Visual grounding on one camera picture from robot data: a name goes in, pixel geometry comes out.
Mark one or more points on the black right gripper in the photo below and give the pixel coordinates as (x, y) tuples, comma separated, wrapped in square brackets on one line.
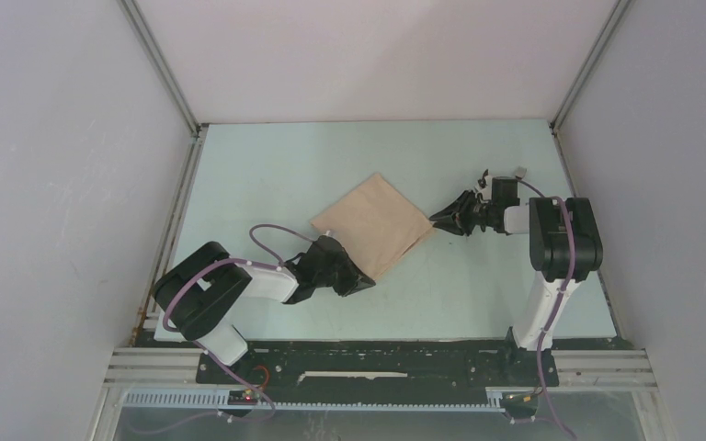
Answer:
[(454, 217)]

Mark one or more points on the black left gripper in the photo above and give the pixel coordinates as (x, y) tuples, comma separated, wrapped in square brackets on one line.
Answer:
[(355, 279)]

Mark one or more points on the beige cloth napkin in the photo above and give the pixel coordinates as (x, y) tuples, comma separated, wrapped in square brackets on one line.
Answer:
[(376, 225)]

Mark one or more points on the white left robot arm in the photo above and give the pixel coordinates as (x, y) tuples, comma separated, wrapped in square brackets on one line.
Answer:
[(197, 296)]

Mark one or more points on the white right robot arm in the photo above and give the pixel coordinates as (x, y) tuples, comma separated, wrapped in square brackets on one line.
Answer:
[(564, 244)]

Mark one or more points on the silver fork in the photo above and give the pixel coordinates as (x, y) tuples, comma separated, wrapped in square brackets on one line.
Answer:
[(520, 172)]

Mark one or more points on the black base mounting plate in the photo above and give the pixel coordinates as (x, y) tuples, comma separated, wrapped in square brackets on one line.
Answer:
[(385, 372)]

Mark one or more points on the white cable duct strip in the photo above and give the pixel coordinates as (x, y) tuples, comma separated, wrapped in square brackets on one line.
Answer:
[(220, 400)]

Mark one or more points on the right aluminium corner post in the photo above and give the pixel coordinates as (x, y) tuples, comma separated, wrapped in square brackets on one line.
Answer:
[(590, 63)]

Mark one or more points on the aluminium corner post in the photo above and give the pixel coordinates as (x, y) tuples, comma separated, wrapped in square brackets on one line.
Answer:
[(150, 45), (590, 63)]

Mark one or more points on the left aluminium corner post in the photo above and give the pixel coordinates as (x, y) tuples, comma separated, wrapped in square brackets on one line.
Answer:
[(150, 45)]

